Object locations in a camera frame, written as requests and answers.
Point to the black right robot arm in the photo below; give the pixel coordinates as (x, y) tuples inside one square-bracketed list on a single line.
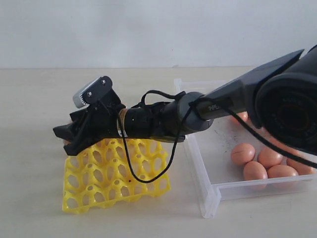
[(280, 96)]

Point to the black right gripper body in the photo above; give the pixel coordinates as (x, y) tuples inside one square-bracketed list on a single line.
[(97, 121)]

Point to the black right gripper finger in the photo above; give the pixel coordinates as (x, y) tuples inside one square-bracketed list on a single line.
[(66, 131), (74, 148)]

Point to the yellow plastic egg tray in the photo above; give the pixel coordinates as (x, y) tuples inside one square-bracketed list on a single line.
[(100, 176)]

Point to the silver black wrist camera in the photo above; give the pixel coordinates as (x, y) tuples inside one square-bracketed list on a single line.
[(92, 92)]

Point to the clear plastic bin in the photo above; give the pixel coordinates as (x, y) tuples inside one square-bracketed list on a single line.
[(217, 178)]

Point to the brown egg with line mark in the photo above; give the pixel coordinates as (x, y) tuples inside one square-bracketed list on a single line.
[(242, 153)]

